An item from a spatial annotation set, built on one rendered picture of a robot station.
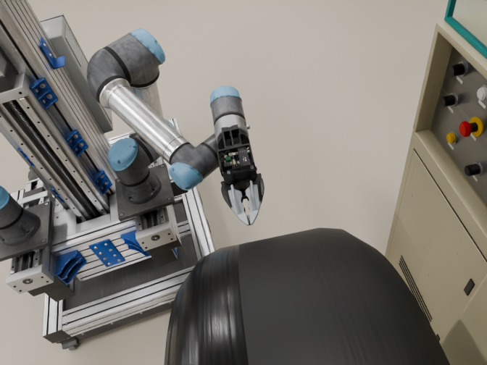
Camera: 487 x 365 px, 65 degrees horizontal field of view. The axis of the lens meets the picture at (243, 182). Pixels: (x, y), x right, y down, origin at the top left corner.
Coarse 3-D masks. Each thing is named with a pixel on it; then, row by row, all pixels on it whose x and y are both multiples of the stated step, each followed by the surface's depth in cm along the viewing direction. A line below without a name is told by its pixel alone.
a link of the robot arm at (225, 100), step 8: (216, 88) 92; (224, 88) 91; (232, 88) 92; (216, 96) 91; (224, 96) 90; (232, 96) 90; (216, 104) 89; (224, 104) 88; (232, 104) 88; (240, 104) 90; (216, 112) 88; (224, 112) 87; (232, 112) 87; (240, 112) 88; (216, 120) 87
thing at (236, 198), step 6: (228, 192) 80; (234, 192) 77; (240, 192) 80; (234, 198) 74; (240, 198) 79; (234, 204) 78; (240, 204) 78; (234, 210) 77; (240, 210) 77; (240, 216) 76; (246, 216) 76; (246, 222) 75
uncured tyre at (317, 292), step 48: (288, 240) 52; (336, 240) 49; (192, 288) 46; (240, 288) 43; (288, 288) 42; (336, 288) 40; (384, 288) 40; (192, 336) 40; (240, 336) 38; (288, 336) 37; (336, 336) 36; (384, 336) 36; (432, 336) 38
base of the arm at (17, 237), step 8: (24, 216) 145; (32, 216) 149; (16, 224) 142; (24, 224) 145; (32, 224) 147; (0, 232) 143; (8, 232) 142; (16, 232) 143; (24, 232) 145; (32, 232) 147; (8, 240) 144; (16, 240) 145; (24, 240) 146
